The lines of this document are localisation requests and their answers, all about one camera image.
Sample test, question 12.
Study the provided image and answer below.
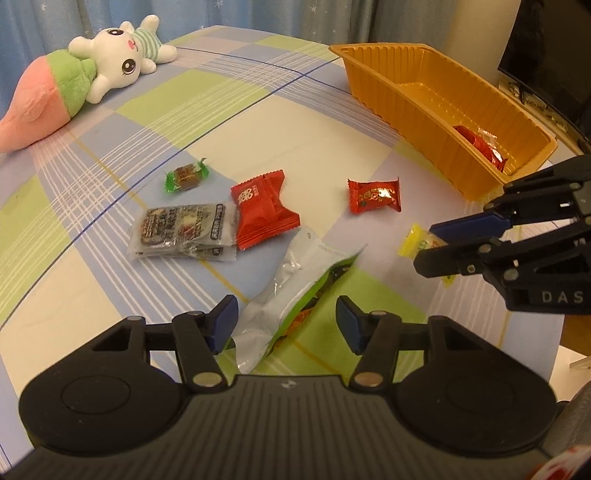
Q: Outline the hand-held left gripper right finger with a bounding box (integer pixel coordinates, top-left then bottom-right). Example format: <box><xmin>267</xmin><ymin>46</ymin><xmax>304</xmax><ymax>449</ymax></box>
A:
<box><xmin>335</xmin><ymin>295</ymin><xmax>468</xmax><ymax>389</ymax></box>

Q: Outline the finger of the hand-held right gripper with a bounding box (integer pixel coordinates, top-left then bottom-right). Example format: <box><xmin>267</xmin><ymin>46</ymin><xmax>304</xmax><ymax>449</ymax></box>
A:
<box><xmin>428</xmin><ymin>154</ymin><xmax>591</xmax><ymax>243</ymax></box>
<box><xmin>412</xmin><ymin>222</ymin><xmax>591</xmax><ymax>297</ymax></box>

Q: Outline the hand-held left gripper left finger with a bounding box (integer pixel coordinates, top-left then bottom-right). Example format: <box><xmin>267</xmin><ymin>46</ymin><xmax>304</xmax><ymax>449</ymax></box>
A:
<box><xmin>92</xmin><ymin>295</ymin><xmax>241</xmax><ymax>389</ymax></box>

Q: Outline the yellow candy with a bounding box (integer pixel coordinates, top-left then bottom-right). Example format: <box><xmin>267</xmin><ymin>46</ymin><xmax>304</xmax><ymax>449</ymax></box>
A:
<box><xmin>398</xmin><ymin>224</ymin><xmax>458</xmax><ymax>287</ymax></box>

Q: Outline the grey printed snack packet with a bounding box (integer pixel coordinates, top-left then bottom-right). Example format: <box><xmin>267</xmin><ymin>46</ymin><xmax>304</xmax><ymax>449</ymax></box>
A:
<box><xmin>128</xmin><ymin>240</ymin><xmax>235</xmax><ymax>265</ymax></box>
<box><xmin>130</xmin><ymin>203</ymin><xmax>239</xmax><ymax>254</ymax></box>

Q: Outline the silver and green snack packet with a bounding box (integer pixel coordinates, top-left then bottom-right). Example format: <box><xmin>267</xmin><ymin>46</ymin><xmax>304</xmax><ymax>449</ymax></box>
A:
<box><xmin>229</xmin><ymin>228</ymin><xmax>365</xmax><ymax>374</ymax></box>

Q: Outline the large red snack packet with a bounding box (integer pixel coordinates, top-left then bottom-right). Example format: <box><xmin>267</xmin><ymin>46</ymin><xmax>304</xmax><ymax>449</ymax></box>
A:
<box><xmin>230</xmin><ymin>169</ymin><xmax>302</xmax><ymax>251</ymax></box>
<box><xmin>452</xmin><ymin>124</ymin><xmax>497</xmax><ymax>158</ymax></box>

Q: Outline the orange plastic tray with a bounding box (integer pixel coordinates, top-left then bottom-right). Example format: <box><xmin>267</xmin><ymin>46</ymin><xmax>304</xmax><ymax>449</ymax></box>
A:
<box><xmin>329</xmin><ymin>42</ymin><xmax>558</xmax><ymax>202</ymax></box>

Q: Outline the green candy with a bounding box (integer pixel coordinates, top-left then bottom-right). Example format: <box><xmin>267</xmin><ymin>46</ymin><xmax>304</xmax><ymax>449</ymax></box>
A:
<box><xmin>165</xmin><ymin>158</ymin><xmax>211</xmax><ymax>193</ymax></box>

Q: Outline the person's red patterned clothing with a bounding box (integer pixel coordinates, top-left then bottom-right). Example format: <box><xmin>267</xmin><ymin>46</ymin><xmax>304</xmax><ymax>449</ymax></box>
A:
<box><xmin>526</xmin><ymin>401</ymin><xmax>591</xmax><ymax>480</ymax></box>

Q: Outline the black television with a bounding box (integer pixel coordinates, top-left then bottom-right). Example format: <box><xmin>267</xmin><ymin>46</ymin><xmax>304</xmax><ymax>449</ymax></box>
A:
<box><xmin>498</xmin><ymin>0</ymin><xmax>591</xmax><ymax>153</ymax></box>

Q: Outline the plaid tablecloth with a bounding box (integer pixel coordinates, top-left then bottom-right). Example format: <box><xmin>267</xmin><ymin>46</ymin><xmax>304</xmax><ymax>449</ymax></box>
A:
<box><xmin>0</xmin><ymin>25</ymin><xmax>568</xmax><ymax>457</ymax></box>

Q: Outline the plain grey curtain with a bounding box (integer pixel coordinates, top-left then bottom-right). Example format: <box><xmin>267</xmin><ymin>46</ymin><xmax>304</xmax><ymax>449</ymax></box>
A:
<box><xmin>365</xmin><ymin>0</ymin><xmax>518</xmax><ymax>52</ymax></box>

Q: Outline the white rabbit plush with radish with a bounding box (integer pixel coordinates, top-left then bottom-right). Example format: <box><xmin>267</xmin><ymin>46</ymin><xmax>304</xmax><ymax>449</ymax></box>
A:
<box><xmin>0</xmin><ymin>15</ymin><xmax>178</xmax><ymax>154</ymax></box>

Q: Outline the blue star curtain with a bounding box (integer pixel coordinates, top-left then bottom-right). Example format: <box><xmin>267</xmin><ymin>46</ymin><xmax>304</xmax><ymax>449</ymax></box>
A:
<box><xmin>0</xmin><ymin>0</ymin><xmax>370</xmax><ymax>116</ymax></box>

